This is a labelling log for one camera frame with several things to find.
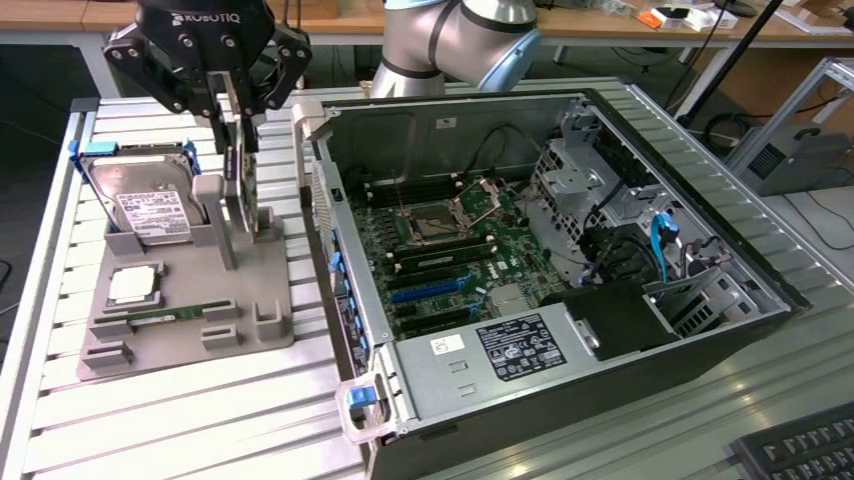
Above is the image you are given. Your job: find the blue expansion slot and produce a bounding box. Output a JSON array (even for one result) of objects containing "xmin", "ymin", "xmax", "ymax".
[{"xmin": 390, "ymin": 279, "xmax": 469, "ymax": 305}]

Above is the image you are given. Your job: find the green motherboard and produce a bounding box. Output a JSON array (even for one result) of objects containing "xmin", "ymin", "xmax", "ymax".
[{"xmin": 346, "ymin": 172, "xmax": 575, "ymax": 341}]

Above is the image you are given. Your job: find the wooden desk white frame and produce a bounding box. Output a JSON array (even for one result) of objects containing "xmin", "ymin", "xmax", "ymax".
[
  {"xmin": 0, "ymin": 0, "xmax": 389, "ymax": 99},
  {"xmin": 533, "ymin": 0, "xmax": 854, "ymax": 121}
]

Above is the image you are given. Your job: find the black RAM stick with label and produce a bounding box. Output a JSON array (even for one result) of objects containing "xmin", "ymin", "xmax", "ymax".
[{"xmin": 394, "ymin": 238, "xmax": 501, "ymax": 275}]

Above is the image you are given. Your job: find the green RAM stick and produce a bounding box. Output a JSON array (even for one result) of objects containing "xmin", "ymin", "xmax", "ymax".
[{"xmin": 99, "ymin": 302, "xmax": 229, "ymax": 326}]

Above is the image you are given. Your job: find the blue case release latch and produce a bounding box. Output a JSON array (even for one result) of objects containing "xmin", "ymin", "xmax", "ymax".
[{"xmin": 345, "ymin": 387, "xmax": 379, "ymax": 411}]

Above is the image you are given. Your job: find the grey computer tower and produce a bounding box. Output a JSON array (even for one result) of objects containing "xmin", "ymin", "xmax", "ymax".
[{"xmin": 724, "ymin": 122, "xmax": 854, "ymax": 196}]

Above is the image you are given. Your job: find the black open PC case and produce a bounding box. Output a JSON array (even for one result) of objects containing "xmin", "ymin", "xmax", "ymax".
[{"xmin": 291, "ymin": 88, "xmax": 813, "ymax": 480}]

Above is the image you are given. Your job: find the silver chipset heatsink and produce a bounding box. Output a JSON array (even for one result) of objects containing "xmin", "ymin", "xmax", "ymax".
[{"xmin": 486, "ymin": 287, "xmax": 535, "ymax": 314}]

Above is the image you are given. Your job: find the black keyboard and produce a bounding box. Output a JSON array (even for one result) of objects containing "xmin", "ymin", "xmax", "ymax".
[{"xmin": 730, "ymin": 402, "xmax": 854, "ymax": 480}]

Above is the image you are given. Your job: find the CPU socket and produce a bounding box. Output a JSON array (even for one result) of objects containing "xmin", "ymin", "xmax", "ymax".
[{"xmin": 399, "ymin": 202, "xmax": 462, "ymax": 246}]

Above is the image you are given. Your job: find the metal socket cover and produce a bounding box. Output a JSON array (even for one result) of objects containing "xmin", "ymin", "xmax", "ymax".
[{"xmin": 451, "ymin": 178, "xmax": 502, "ymax": 229}]

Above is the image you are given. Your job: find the small white box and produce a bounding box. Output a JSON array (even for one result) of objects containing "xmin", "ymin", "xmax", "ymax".
[{"xmin": 686, "ymin": 9, "xmax": 740, "ymax": 32}]

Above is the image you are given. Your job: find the black expansion slot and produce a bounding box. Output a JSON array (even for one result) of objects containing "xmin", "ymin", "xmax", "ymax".
[
  {"xmin": 385, "ymin": 267, "xmax": 463, "ymax": 292},
  {"xmin": 399, "ymin": 307, "xmax": 477, "ymax": 337}
]

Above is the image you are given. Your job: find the aluminium profile frame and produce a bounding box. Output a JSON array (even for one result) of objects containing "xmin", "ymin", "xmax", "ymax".
[{"xmin": 724, "ymin": 55, "xmax": 854, "ymax": 166}]

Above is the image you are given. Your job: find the grey plastic parts rack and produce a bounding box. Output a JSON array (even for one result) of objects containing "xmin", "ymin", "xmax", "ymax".
[{"xmin": 76, "ymin": 173, "xmax": 295, "ymax": 384}]

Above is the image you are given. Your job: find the silver perforated disk bay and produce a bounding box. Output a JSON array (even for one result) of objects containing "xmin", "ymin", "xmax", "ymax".
[{"xmin": 639, "ymin": 269, "xmax": 769, "ymax": 341}]

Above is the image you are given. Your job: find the black Nvidia graphics card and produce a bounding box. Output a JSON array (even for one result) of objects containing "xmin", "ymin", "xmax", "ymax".
[{"xmin": 207, "ymin": 71, "xmax": 263, "ymax": 237}]

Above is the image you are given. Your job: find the silver CPU chip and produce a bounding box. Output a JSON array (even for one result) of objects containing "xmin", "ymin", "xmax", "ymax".
[{"xmin": 106, "ymin": 266, "xmax": 162, "ymax": 304}]

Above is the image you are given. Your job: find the silver drive cage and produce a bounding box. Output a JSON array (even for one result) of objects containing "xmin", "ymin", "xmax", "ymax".
[{"xmin": 530, "ymin": 137, "xmax": 669, "ymax": 236}]

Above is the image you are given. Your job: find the grey power supply with label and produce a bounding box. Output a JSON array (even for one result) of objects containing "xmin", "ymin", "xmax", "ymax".
[{"xmin": 391, "ymin": 302, "xmax": 606, "ymax": 434}]

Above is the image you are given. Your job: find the hard disk in blue carrier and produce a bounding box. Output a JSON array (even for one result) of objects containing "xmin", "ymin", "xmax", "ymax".
[{"xmin": 66, "ymin": 141, "xmax": 212, "ymax": 246}]

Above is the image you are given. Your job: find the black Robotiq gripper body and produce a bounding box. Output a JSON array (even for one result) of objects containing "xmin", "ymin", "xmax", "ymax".
[{"xmin": 132, "ymin": 0, "xmax": 279, "ymax": 109}]

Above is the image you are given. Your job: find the blue flat wire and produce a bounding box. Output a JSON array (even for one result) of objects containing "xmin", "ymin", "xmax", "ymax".
[{"xmin": 650, "ymin": 210, "xmax": 681, "ymax": 286}]

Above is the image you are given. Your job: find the thin locking lever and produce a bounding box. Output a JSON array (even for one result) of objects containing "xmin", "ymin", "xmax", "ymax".
[{"xmin": 390, "ymin": 168, "xmax": 410, "ymax": 216}]

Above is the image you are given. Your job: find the black plastic air shroud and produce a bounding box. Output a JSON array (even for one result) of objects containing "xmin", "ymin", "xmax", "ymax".
[{"xmin": 538, "ymin": 279, "xmax": 682, "ymax": 362}]

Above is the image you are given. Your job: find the black tripod stand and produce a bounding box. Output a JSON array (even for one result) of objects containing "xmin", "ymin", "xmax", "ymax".
[{"xmin": 673, "ymin": 0, "xmax": 786, "ymax": 126}]

